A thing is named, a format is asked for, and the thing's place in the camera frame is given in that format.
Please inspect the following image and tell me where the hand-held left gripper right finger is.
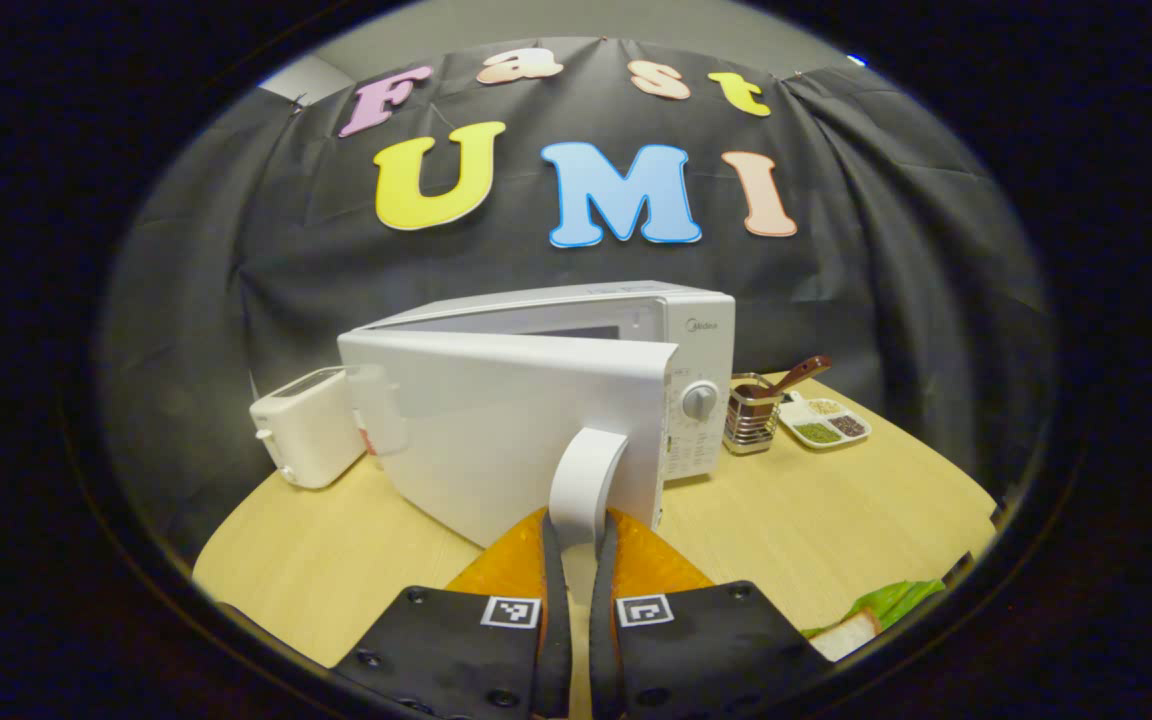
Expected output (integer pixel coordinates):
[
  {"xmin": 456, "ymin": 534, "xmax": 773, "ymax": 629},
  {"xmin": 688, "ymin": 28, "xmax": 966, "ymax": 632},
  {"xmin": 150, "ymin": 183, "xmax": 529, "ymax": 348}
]
[{"xmin": 589, "ymin": 508, "xmax": 830, "ymax": 720}]

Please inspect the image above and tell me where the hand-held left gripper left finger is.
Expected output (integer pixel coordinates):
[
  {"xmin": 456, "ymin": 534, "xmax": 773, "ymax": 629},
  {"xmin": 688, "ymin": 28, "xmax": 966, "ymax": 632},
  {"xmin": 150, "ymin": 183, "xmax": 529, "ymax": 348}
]
[{"xmin": 329, "ymin": 508, "xmax": 574, "ymax": 720}]

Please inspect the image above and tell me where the white microwave oven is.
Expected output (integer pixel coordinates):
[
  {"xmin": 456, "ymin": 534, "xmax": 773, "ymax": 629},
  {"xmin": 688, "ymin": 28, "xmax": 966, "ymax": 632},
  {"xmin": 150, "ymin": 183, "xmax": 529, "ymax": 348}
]
[{"xmin": 337, "ymin": 281, "xmax": 737, "ymax": 550}]

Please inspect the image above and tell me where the sandwich with green lettuce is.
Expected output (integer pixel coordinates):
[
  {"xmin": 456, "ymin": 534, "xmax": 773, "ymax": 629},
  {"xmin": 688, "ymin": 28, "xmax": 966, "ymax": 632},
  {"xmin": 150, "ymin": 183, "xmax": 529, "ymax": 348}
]
[{"xmin": 802, "ymin": 578, "xmax": 947, "ymax": 662}]

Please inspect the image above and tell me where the white divided dish with beans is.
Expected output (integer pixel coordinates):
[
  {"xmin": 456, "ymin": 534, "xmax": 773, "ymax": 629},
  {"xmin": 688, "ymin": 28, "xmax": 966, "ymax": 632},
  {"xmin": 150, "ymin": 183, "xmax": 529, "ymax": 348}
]
[{"xmin": 778, "ymin": 394, "xmax": 873, "ymax": 452}]

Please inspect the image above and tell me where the white toaster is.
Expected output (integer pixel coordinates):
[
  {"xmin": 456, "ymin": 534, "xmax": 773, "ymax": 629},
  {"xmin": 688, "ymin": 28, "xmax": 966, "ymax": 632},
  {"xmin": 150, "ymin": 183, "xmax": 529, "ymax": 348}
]
[{"xmin": 249, "ymin": 365, "xmax": 368, "ymax": 490}]

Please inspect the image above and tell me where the brown wooden spoon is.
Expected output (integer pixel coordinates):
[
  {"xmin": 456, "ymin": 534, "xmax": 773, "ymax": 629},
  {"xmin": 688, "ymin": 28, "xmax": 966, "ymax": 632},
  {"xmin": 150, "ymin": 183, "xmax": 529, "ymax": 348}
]
[{"xmin": 740, "ymin": 355, "xmax": 834, "ymax": 402}]

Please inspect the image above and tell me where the black backdrop cloth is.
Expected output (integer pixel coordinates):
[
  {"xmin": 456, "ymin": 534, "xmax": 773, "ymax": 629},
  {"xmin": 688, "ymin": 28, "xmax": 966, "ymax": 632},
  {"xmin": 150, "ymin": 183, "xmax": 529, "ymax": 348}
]
[{"xmin": 101, "ymin": 38, "xmax": 1052, "ymax": 561}]

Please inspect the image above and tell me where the metal wire utensil holder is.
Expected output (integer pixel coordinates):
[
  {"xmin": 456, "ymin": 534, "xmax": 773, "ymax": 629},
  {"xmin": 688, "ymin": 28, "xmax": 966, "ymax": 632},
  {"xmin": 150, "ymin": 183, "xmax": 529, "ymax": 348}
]
[{"xmin": 722, "ymin": 373, "xmax": 783, "ymax": 457}]

